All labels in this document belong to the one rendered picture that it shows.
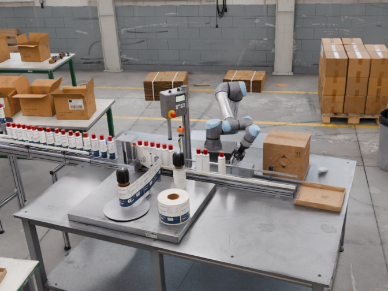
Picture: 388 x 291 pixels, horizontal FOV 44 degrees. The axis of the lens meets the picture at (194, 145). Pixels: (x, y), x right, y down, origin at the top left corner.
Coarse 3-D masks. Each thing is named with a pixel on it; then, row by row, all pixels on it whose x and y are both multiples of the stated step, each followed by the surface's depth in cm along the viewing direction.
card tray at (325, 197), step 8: (304, 184) 346; (312, 184) 343; (320, 184) 341; (304, 192) 338; (312, 192) 338; (320, 192) 338; (328, 192) 337; (336, 192) 337; (344, 192) 329; (296, 200) 324; (304, 200) 329; (312, 200) 329; (320, 200) 328; (328, 200) 328; (336, 200) 327; (320, 208) 320; (328, 208) 318; (336, 208) 315
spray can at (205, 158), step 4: (204, 148) 351; (204, 152) 350; (204, 156) 350; (208, 156) 351; (204, 160) 352; (208, 160) 352; (204, 164) 353; (208, 164) 354; (204, 168) 354; (208, 168) 355; (208, 172) 356
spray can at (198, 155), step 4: (196, 148) 352; (200, 148) 352; (196, 152) 352; (200, 152) 352; (196, 156) 352; (200, 156) 352; (196, 160) 354; (200, 160) 353; (196, 164) 355; (200, 164) 355; (196, 168) 357; (200, 168) 356
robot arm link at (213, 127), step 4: (212, 120) 393; (216, 120) 391; (208, 124) 388; (212, 124) 386; (216, 124) 386; (220, 124) 389; (208, 128) 388; (212, 128) 387; (216, 128) 388; (220, 128) 388; (208, 132) 390; (212, 132) 388; (216, 132) 389; (220, 132) 390; (208, 136) 391; (212, 136) 390; (216, 136) 390
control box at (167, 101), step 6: (168, 90) 353; (174, 90) 352; (180, 90) 351; (162, 96) 348; (168, 96) 344; (174, 96) 347; (162, 102) 350; (168, 102) 346; (174, 102) 349; (180, 102) 351; (162, 108) 353; (168, 108) 347; (174, 108) 350; (162, 114) 355; (168, 114) 349; (180, 114) 355
